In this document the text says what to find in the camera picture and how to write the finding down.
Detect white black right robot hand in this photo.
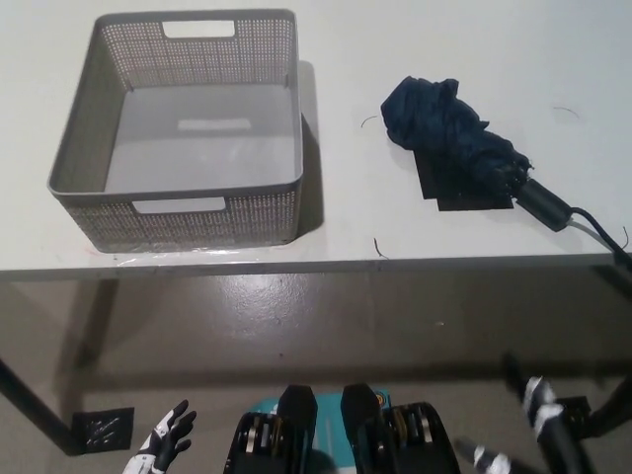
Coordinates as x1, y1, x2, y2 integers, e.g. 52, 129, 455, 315
453, 351, 569, 474

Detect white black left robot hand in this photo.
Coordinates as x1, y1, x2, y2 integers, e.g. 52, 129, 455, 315
128, 399, 198, 474

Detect navy umbrella black handle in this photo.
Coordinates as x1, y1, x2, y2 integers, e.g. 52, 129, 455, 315
379, 76, 632, 271

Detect black floor tape marker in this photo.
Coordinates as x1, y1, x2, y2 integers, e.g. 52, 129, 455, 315
560, 395, 593, 429
71, 407, 135, 454

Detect black metal table leg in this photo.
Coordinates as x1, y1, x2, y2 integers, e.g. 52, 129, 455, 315
0, 357, 83, 454
590, 372, 632, 440

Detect black robot body block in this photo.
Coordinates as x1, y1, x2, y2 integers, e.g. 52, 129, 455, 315
221, 384, 318, 474
340, 382, 466, 474

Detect teal robot body panel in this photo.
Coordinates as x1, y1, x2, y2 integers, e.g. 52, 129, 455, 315
246, 389, 396, 474

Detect black tape patch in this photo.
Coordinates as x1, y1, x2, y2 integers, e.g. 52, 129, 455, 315
412, 145, 517, 214

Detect grey perforated plastic basket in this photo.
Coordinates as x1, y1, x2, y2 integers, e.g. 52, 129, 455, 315
46, 7, 303, 254

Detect white rectangular basket label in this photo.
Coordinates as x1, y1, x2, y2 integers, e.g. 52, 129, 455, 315
177, 117, 254, 133

